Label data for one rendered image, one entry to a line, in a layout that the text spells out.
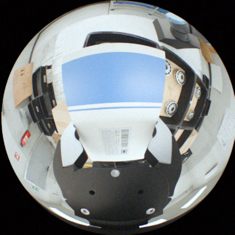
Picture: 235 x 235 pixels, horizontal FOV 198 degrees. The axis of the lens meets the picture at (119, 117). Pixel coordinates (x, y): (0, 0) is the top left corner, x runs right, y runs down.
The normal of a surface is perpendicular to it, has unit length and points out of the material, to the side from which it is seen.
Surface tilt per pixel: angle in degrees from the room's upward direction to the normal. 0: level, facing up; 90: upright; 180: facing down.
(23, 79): 75
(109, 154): 0
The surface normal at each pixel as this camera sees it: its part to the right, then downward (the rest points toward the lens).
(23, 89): 0.98, 0.07
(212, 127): -1.00, 0.04
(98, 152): 0.04, 0.52
